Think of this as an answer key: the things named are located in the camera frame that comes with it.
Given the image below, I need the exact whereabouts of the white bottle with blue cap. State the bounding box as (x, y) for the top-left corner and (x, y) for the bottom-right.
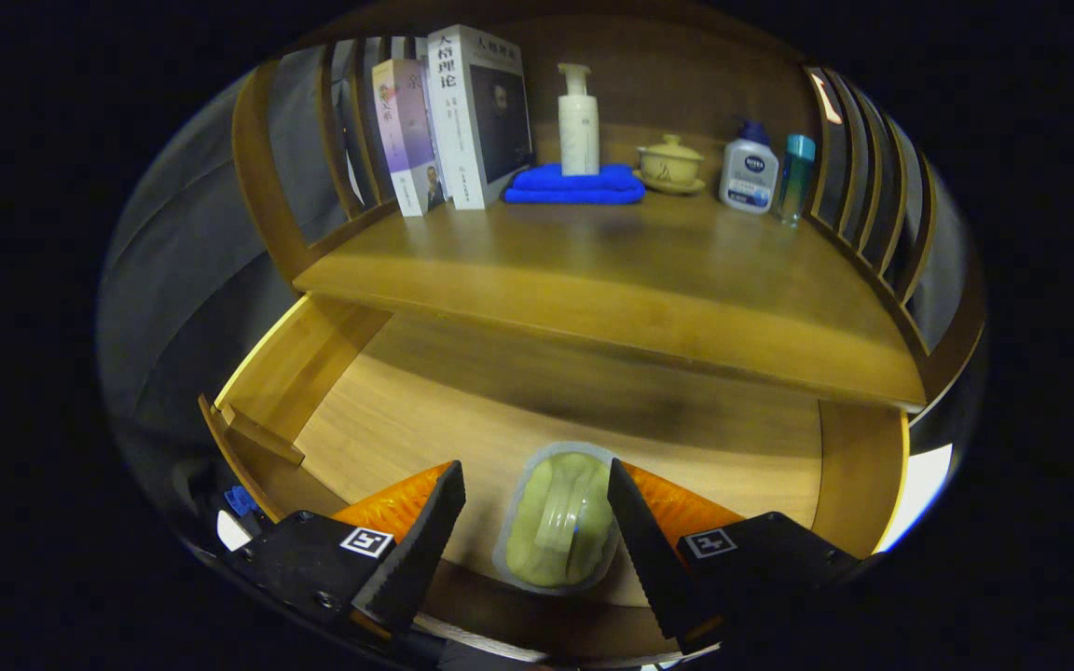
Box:
(719, 121), (780, 215)

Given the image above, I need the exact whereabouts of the folded blue cloth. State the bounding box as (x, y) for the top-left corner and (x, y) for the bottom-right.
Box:
(503, 164), (647, 206)

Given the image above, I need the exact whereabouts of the wooden drawer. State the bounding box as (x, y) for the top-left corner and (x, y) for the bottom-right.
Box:
(197, 294), (916, 667)

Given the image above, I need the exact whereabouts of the wooden countertop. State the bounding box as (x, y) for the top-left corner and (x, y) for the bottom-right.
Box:
(293, 191), (929, 411)

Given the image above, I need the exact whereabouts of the thick white book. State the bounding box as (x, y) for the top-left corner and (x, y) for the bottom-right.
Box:
(426, 24), (536, 211)

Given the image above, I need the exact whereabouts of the purple book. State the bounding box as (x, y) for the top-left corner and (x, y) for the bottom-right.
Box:
(371, 59), (449, 218)

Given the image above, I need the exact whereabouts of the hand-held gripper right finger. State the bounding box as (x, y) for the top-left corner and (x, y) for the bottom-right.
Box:
(606, 459), (874, 655)

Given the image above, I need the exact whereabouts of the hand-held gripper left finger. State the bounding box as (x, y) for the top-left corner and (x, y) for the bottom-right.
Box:
(220, 459), (467, 644)

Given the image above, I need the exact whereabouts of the white pump bottle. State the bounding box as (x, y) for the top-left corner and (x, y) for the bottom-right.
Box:
(557, 62), (600, 177)

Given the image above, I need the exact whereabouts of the yellow lidded teacup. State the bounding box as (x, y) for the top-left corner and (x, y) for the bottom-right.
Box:
(632, 134), (708, 197)

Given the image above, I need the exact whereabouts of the brown wooden cabinet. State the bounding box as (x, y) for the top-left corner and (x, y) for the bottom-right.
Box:
(229, 0), (990, 439)

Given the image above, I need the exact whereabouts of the teal bottle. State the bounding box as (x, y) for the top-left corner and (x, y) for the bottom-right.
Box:
(773, 134), (818, 227)

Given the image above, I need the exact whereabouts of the green scrub brush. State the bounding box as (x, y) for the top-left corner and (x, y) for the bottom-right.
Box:
(492, 441), (627, 596)

